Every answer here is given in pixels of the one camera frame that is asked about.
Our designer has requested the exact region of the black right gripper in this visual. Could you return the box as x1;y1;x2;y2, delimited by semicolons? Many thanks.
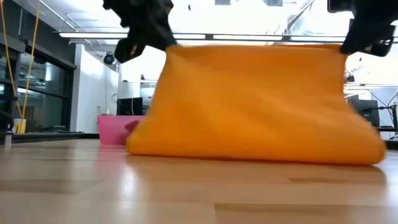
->
326;0;398;58

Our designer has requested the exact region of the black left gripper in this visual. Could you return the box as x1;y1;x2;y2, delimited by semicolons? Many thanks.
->
102;0;178;64

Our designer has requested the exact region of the orange microfiber towel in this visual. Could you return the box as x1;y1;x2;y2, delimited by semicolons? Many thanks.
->
125;44;387;166

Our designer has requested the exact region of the overhead light bar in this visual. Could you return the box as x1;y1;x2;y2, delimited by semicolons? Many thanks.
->
58;32;398;44

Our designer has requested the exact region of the black computer monitor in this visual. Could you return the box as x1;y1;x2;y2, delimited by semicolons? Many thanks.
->
347;98;381;128
117;97;144;116

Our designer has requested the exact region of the pink plastic bin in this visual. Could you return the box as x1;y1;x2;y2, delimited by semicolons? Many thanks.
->
97;114;146;146

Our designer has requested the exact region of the white cup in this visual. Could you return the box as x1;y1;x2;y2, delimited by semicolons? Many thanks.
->
13;118;27;134

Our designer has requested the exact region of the black aluminium table frame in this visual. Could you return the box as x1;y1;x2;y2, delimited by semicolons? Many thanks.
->
0;131;100;144

